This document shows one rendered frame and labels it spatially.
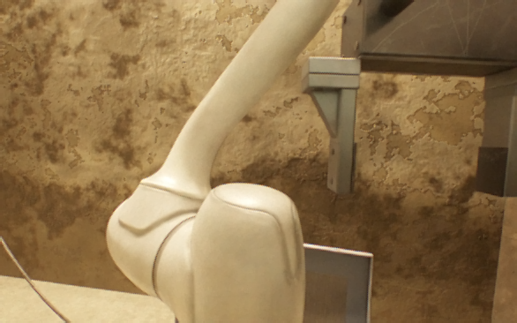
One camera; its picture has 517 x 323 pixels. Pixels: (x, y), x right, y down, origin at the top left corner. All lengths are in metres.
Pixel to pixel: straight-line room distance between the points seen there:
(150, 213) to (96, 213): 0.71
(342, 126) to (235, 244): 0.12
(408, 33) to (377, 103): 0.56
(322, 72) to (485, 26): 0.12
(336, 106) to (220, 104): 0.16
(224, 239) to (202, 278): 0.04
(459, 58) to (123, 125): 0.85
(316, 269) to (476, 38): 0.44
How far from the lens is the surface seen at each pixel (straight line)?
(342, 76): 0.21
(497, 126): 0.29
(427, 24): 0.24
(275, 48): 0.32
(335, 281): 0.56
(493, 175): 0.29
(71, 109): 1.05
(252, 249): 0.20
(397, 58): 0.22
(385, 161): 0.79
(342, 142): 0.21
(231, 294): 0.21
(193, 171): 0.33
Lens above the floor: 0.52
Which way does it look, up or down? 5 degrees down
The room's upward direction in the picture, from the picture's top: 2 degrees clockwise
